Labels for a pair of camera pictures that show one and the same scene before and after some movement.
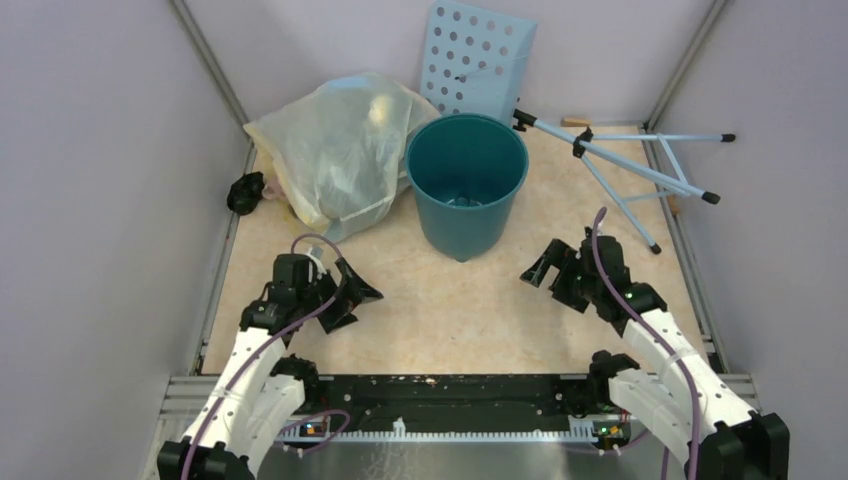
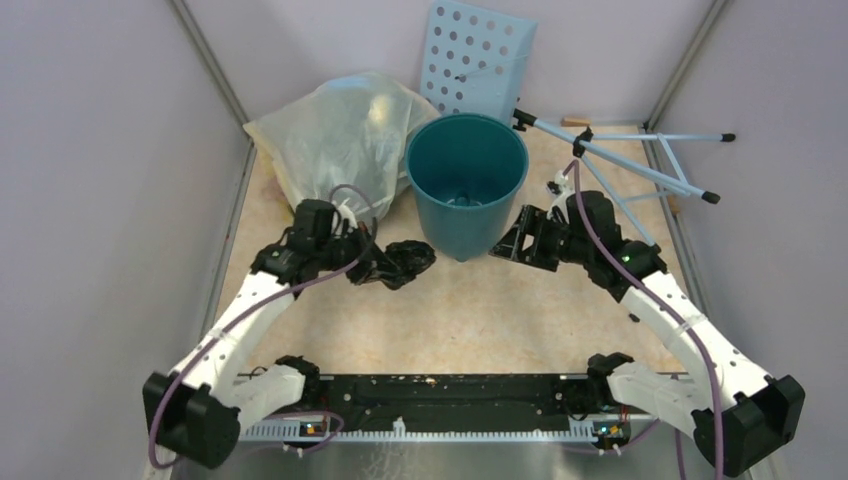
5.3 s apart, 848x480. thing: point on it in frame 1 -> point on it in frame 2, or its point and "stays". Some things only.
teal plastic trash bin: [465, 169] stays
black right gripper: [559, 255] -> [512, 244]
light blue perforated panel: [476, 59] stays
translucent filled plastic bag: [335, 151] stays
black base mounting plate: [461, 402] stays
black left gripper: [354, 292] -> [360, 234]
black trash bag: [245, 192] -> [396, 265]
